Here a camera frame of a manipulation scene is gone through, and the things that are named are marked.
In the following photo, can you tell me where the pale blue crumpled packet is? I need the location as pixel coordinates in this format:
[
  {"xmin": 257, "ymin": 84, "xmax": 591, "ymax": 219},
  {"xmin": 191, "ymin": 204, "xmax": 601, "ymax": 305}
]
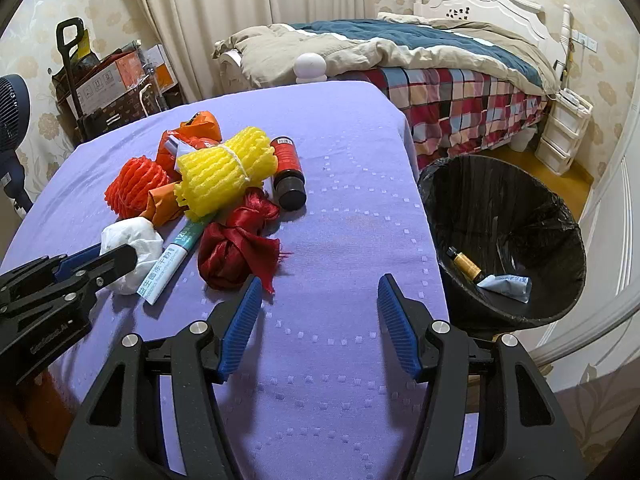
[{"xmin": 476, "ymin": 274, "xmax": 533, "ymax": 303}]

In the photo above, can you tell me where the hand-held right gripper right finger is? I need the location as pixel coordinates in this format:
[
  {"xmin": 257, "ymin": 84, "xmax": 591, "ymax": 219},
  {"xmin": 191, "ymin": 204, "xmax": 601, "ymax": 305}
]
[{"xmin": 377, "ymin": 274, "xmax": 588, "ymax": 480}]

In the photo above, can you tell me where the white bed with blankets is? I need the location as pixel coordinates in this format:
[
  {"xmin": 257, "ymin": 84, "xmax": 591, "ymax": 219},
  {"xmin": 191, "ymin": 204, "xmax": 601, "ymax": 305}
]
[{"xmin": 217, "ymin": 0, "xmax": 572, "ymax": 156}]

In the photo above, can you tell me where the orange foam fruit net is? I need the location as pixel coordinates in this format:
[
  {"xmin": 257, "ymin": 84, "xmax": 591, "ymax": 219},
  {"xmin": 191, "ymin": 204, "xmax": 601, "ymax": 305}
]
[{"xmin": 105, "ymin": 156, "xmax": 171, "ymax": 221}]

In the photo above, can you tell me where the dark blue fan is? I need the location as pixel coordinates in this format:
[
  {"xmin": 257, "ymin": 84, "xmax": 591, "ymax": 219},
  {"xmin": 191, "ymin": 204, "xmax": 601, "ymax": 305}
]
[{"xmin": 0, "ymin": 75, "xmax": 35, "ymax": 218}]

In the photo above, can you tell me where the beige and blue quilt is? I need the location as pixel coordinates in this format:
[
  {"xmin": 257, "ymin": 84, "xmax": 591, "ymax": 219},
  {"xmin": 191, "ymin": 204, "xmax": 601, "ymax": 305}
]
[{"xmin": 212, "ymin": 19, "xmax": 560, "ymax": 96}]

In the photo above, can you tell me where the yellow foam fruit net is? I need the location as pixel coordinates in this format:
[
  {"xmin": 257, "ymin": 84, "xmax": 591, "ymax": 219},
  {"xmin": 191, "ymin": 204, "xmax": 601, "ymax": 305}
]
[{"xmin": 173, "ymin": 127, "xmax": 279, "ymax": 222}]

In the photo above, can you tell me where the white door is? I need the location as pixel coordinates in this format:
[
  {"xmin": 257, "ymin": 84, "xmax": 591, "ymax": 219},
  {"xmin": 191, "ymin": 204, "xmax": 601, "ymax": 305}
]
[{"xmin": 525, "ymin": 110, "xmax": 640, "ymax": 366}]

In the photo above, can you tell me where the orange and white cardboard box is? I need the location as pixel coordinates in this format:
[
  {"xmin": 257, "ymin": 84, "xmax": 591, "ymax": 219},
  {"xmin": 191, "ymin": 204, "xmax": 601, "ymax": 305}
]
[{"xmin": 75, "ymin": 52, "xmax": 146, "ymax": 116}]

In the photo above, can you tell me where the plaid bed sheet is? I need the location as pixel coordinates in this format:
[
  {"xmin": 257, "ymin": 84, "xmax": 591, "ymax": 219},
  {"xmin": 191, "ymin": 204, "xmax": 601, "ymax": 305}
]
[{"xmin": 357, "ymin": 66, "xmax": 551, "ymax": 161}]

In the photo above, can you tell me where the orange printed plastic bag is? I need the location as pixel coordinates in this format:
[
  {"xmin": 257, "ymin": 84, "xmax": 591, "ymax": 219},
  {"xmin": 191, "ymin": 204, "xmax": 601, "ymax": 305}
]
[{"xmin": 156, "ymin": 111, "xmax": 222, "ymax": 181}]

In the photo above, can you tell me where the dark red ribbon cloth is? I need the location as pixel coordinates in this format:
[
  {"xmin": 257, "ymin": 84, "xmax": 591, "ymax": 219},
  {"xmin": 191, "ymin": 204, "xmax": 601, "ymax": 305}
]
[{"xmin": 197, "ymin": 187, "xmax": 293, "ymax": 295}]

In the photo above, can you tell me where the bin with black liner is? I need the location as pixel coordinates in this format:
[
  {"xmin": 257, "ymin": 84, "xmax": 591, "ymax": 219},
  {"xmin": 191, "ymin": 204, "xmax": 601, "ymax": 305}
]
[{"xmin": 416, "ymin": 155, "xmax": 587, "ymax": 341}]

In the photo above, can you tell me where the small amber bottle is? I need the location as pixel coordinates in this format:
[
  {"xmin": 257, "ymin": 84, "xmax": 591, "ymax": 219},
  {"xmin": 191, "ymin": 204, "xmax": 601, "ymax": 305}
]
[{"xmin": 446, "ymin": 246, "xmax": 483, "ymax": 282}]

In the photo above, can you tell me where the white paper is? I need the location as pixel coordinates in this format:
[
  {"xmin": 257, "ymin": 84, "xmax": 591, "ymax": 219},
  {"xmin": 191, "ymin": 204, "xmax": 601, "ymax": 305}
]
[{"xmin": 100, "ymin": 218, "xmax": 165, "ymax": 296}]

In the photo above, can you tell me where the white plastic drawer unit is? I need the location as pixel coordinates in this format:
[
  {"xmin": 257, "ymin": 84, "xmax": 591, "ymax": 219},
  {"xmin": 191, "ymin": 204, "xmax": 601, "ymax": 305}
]
[{"xmin": 535, "ymin": 89, "xmax": 595, "ymax": 176}]

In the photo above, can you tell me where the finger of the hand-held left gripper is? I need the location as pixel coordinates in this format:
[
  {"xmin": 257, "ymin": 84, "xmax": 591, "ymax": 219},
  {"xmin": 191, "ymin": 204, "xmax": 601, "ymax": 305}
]
[
  {"xmin": 0, "ymin": 242, "xmax": 104, "ymax": 302},
  {"xmin": 20, "ymin": 243, "xmax": 139, "ymax": 322}
]

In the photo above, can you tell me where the red cylinder can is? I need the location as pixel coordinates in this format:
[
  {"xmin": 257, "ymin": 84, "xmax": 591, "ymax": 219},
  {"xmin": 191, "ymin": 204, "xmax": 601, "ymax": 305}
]
[{"xmin": 270, "ymin": 136, "xmax": 307, "ymax": 210}]

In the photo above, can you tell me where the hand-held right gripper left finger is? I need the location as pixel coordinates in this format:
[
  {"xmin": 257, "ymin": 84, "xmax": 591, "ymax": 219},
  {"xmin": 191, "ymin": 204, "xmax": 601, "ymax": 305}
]
[{"xmin": 57, "ymin": 276, "xmax": 264, "ymax": 480}]

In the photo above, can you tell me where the white round lamp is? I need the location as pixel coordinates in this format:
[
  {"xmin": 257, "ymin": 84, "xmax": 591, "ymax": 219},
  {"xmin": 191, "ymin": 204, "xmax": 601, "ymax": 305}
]
[{"xmin": 293, "ymin": 52, "xmax": 328, "ymax": 85}]

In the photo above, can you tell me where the cream curtain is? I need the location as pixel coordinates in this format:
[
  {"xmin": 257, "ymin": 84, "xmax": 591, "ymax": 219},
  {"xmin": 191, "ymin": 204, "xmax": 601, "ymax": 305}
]
[{"xmin": 122, "ymin": 0, "xmax": 376, "ymax": 103}]

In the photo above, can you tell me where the purple tablecloth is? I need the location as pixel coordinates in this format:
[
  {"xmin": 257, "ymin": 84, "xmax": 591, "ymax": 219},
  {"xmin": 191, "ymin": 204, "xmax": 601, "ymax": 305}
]
[{"xmin": 0, "ymin": 80, "xmax": 481, "ymax": 480}]

